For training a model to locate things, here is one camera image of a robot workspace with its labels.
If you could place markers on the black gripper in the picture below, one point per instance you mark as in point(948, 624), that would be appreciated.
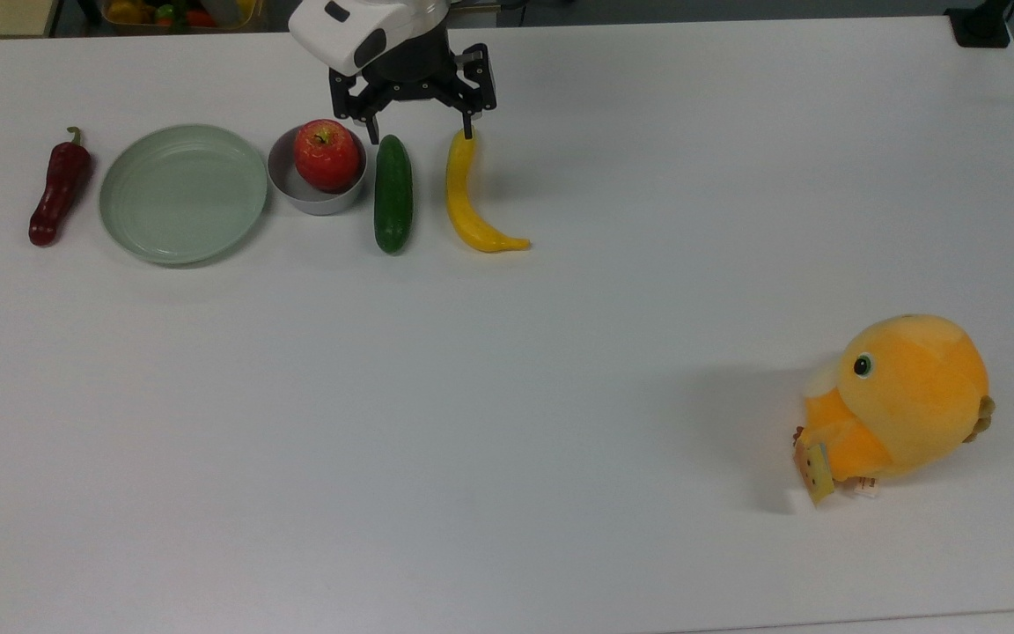
point(415, 79)

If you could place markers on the red apple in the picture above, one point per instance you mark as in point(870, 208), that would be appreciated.
point(326, 157)

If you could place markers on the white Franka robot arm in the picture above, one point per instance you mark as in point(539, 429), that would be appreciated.
point(340, 35)

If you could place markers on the green cucumber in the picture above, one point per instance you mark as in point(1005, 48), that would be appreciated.
point(393, 198)

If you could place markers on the yellow banana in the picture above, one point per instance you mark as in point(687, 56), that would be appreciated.
point(463, 202)

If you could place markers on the grey bowl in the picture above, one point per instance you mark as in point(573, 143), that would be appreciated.
point(313, 202)

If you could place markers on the pale green plate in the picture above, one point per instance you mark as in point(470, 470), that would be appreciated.
point(183, 194)

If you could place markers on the bin of toy vegetables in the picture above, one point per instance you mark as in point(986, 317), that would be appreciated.
point(172, 12)

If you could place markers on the dark red chili pepper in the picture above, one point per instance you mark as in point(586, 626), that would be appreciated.
point(58, 189)

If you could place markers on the orange plush dinosaur toy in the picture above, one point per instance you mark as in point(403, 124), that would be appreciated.
point(912, 396)

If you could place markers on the black table clamp base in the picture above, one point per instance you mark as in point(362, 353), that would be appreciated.
point(980, 25)

